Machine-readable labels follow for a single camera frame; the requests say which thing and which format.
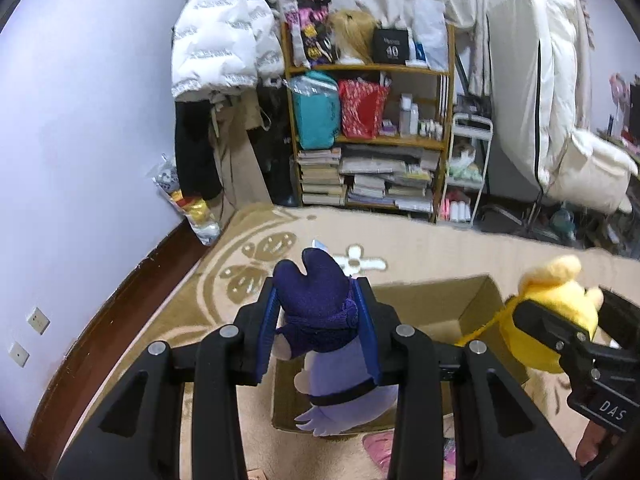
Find row of cosmetic bottles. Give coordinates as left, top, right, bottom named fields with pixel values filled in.
left=380, top=92, right=445, bottom=141

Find cream padded chair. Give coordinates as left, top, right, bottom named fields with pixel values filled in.
left=520, top=130, right=638, bottom=241

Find beige hanging coat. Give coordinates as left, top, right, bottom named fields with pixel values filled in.
left=210, top=90, right=273, bottom=221

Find white trolley cart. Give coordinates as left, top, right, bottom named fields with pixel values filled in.
left=437, top=112, right=493, bottom=226

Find teal bag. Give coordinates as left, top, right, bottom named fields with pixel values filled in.
left=290, top=71, right=341, bottom=150

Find black hanging trousers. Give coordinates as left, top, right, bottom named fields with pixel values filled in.
left=175, top=97, right=223, bottom=201

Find white puffer jacket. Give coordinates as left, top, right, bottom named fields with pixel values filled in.
left=170, top=0, right=283, bottom=103

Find pink fuzzy slipper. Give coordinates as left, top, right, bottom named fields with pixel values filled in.
left=362, top=432, right=458, bottom=480

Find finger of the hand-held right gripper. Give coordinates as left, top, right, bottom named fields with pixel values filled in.
left=595, top=287, right=640, bottom=346
left=512, top=300, right=588, bottom=366

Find stack of books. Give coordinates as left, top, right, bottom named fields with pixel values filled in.
left=297, top=146, right=438, bottom=213

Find calico cat plush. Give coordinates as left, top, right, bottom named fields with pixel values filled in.
left=450, top=142, right=478, bottom=166

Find teal round object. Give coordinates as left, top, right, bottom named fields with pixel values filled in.
left=550, top=207, right=576, bottom=241

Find cardboard box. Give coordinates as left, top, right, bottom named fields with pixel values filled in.
left=270, top=274, right=528, bottom=433

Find red patterned bag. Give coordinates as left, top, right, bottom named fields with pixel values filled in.
left=337, top=79, right=390, bottom=140

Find purple plush toy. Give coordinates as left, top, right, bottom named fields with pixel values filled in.
left=272, top=247, right=401, bottom=436

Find black hanging garment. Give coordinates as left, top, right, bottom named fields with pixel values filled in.
left=257, top=80, right=296, bottom=206

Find beige patterned blanket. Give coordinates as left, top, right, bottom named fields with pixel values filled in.
left=87, top=202, right=640, bottom=480

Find blonde wig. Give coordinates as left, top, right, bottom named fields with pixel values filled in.
left=327, top=9, right=378, bottom=63

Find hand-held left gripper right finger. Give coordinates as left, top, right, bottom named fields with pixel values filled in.
left=350, top=277, right=583, bottom=480

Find green folded cloth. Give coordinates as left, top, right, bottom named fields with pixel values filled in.
left=447, top=164, right=483, bottom=183

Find pile of patterned packets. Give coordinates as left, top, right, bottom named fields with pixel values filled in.
left=285, top=0, right=333, bottom=68

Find pink ornament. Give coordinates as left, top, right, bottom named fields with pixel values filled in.
left=607, top=72, right=633, bottom=111

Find yellow plush toy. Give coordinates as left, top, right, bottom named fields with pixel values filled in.
left=455, top=255, right=601, bottom=373

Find clear bag of toys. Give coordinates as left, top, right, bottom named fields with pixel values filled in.
left=152, top=155, right=221, bottom=246

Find row of pink white bottles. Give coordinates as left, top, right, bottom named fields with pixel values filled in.
left=440, top=199, right=472, bottom=223

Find white plastic bag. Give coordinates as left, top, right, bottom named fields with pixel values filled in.
left=410, top=0, right=448, bottom=71

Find wooden shelf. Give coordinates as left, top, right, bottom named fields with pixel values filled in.
left=280, top=22, right=456, bottom=223

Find black gift box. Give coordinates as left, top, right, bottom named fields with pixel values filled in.
left=372, top=26, right=411, bottom=66

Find person's right hand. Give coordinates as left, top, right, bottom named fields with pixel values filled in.
left=575, top=420, right=608, bottom=466

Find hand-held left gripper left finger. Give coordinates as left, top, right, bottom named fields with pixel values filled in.
left=52, top=280, right=281, bottom=480

